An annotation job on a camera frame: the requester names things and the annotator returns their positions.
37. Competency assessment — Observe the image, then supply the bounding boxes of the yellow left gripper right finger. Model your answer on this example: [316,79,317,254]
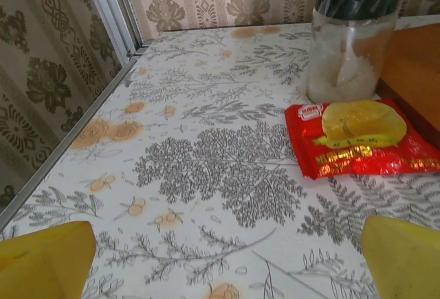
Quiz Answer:
[360,215,440,299]

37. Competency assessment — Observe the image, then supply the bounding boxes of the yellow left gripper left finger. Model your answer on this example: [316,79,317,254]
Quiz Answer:
[0,220,97,299]

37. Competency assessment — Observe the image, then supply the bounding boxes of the red snack packet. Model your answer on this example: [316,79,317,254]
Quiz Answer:
[284,98,440,179]

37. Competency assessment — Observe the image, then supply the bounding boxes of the white plastic spoon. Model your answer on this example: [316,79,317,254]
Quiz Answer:
[335,20,362,89]

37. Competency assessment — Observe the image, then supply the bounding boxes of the glass jar with black lid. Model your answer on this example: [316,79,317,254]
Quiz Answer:
[307,0,405,103]

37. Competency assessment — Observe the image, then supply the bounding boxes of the gold wire glass holder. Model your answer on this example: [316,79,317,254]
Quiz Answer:
[376,23,440,148]

